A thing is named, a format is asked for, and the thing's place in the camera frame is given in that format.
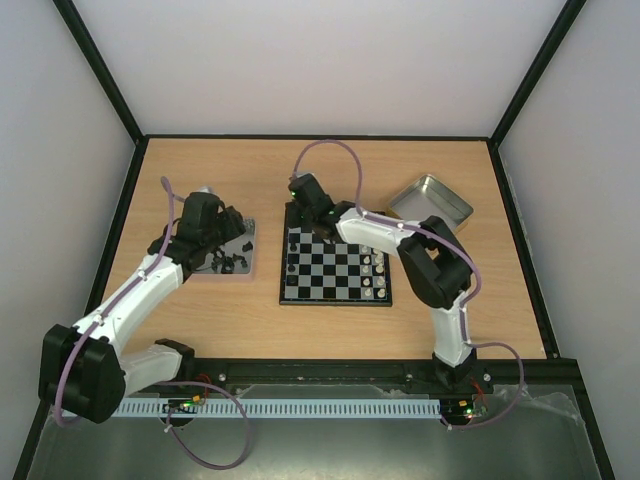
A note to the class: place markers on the light blue slotted cable duct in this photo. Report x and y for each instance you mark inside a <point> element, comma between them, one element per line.
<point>282,408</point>

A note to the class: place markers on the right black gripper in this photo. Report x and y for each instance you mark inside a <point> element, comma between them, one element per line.
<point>302,187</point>

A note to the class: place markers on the black silver chess board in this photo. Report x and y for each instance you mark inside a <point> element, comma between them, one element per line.
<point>327,273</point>

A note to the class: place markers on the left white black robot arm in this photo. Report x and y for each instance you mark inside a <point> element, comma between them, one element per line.
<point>84,369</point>

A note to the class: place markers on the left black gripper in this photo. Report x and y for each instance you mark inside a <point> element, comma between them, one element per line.
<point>235,222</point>

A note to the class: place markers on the gold silver empty tin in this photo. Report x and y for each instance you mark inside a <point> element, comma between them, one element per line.
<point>428,196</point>

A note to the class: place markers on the pink tin with black pieces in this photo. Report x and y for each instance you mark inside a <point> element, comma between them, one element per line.
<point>205,274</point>

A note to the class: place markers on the black aluminium frame rail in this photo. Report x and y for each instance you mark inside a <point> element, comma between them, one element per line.
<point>409,376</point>

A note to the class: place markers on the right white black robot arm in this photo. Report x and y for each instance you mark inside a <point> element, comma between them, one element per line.
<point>437,267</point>

